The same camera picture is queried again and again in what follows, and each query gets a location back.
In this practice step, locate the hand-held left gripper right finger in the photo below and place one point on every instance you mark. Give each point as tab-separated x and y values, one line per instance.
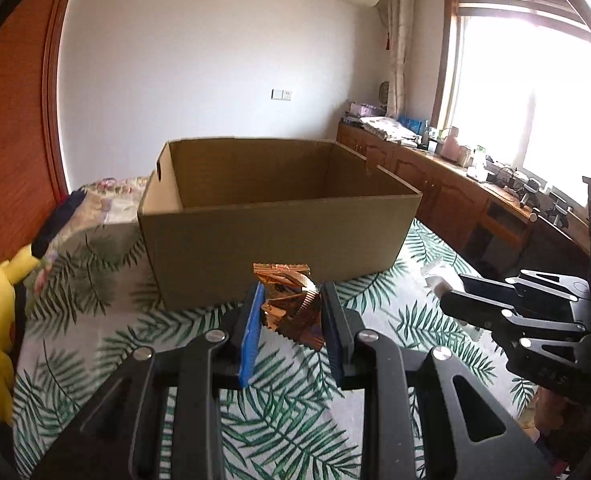
336	350

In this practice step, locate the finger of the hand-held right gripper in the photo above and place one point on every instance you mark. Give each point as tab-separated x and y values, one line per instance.
540	287
495	317

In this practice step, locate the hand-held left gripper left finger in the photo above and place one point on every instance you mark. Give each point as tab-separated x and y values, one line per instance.
250	345

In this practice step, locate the copper foil snack packet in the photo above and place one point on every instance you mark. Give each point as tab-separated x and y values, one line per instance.
288	300

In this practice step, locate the white snack packet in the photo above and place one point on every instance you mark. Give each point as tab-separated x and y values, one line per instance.
438	280

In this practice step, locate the brown cardboard box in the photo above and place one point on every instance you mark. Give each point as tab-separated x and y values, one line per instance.
275	245

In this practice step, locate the dark desk gadgets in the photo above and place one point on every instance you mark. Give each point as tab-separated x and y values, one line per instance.
545	200

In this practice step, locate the leaf print bedsheet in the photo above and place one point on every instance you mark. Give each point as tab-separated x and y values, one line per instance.
285	425

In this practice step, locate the long wooden cabinet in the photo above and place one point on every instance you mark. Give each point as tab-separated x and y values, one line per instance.
445	195

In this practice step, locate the white bottle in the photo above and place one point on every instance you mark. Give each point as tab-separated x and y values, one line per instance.
478	162

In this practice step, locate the window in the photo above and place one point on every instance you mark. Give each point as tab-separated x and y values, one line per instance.
525	85

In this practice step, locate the floral blanket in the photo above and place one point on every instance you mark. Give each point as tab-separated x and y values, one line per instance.
112	200

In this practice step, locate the blue box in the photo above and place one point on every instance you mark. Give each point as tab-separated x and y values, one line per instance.
413	125

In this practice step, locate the stack of papers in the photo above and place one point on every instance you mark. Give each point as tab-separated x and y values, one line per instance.
380	125

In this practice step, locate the dark blue cloth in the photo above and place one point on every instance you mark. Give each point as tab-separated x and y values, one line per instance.
57	222

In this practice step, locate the round table fan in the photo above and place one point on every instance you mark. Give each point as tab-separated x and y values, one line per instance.
384	97

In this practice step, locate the beige curtain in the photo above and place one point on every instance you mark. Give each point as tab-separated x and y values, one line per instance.
399	45

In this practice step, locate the white wall switch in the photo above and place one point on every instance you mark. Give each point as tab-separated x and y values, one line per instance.
281	94

